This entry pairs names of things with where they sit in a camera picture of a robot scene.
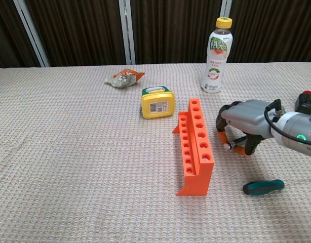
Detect drink bottle yellow cap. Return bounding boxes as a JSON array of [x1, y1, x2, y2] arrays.
[[200, 17, 234, 94]]

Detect crumpled orange snack wrapper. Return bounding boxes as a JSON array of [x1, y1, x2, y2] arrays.
[[104, 68, 145, 89]]

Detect yellow box green lid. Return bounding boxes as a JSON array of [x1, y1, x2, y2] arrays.
[[140, 85, 177, 119]]

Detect silver metal precision screwdriver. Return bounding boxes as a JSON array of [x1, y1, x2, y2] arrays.
[[223, 136, 247, 150]]

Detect grey partition frame post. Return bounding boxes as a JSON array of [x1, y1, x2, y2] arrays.
[[219, 0, 233, 21], [119, 0, 136, 65], [13, 0, 50, 68]]

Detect teal black handle screwdriver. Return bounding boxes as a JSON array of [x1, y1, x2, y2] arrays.
[[242, 179, 285, 196]]

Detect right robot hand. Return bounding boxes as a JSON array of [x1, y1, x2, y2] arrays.
[[215, 99, 276, 156]]

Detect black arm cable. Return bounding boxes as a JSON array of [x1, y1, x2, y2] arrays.
[[263, 99, 311, 146]]

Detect orange tool holder rack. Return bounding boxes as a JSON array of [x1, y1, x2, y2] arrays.
[[172, 98, 215, 197]]

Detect beige woven tablecloth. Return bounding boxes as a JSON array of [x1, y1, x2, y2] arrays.
[[0, 62, 311, 243]]

